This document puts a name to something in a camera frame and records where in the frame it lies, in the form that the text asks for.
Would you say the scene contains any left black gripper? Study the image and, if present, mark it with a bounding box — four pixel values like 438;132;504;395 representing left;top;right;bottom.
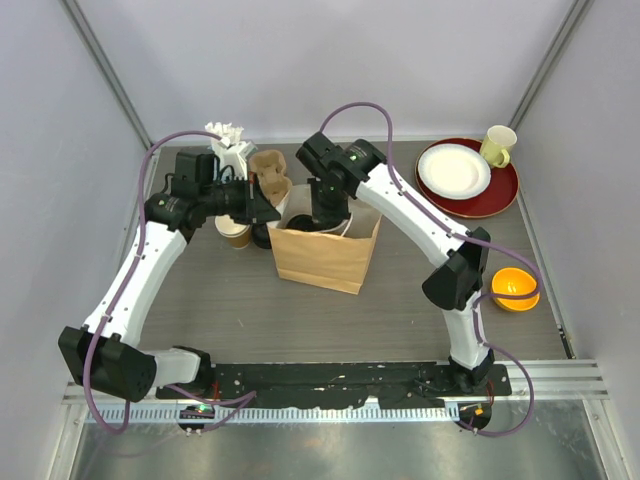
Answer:
201;172;281;226

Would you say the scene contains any black coffee cup lid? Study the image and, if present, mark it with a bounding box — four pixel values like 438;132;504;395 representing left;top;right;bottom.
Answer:
286;214;323;232

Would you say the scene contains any brown paper bag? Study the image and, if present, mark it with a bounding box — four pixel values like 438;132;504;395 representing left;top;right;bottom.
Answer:
267;185;381;295

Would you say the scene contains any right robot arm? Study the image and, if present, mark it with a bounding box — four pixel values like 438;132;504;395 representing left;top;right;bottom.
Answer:
296;132;494;395

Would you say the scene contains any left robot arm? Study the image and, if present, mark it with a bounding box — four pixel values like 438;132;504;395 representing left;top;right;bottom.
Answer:
58;149;281;402

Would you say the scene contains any stack of black lids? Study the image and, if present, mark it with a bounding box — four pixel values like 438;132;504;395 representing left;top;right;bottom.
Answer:
251;224;272;250

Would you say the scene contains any stack of paper cups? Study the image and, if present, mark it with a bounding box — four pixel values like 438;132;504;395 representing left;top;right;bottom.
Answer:
214;215;251;249

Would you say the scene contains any cardboard cup carrier stack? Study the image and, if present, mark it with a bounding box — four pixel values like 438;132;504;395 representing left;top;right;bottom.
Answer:
248;150;293;207

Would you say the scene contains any white paper plate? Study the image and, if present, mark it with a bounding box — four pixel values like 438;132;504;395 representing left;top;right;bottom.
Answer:
417;143;491;200

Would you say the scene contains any pale yellow mug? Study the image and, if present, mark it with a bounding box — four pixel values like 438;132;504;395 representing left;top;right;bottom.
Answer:
480;125;518;168

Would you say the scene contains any orange bowl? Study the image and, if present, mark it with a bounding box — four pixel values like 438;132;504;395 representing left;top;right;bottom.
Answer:
491;267;540;313

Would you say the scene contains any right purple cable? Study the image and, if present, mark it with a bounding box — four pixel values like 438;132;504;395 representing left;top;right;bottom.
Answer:
319;101;544;441

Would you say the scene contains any purple cable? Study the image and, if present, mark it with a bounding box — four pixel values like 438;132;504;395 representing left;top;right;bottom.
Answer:
319;101;544;441
82;130;259;435

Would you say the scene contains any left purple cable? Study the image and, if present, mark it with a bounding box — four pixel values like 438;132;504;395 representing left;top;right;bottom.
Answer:
82;130;259;435

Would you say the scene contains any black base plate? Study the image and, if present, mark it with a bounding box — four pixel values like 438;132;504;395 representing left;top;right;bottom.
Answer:
180;362;512;410

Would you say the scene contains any aluminium frame rail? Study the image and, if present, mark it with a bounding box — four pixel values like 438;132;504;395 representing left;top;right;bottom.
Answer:
94;360;608;431

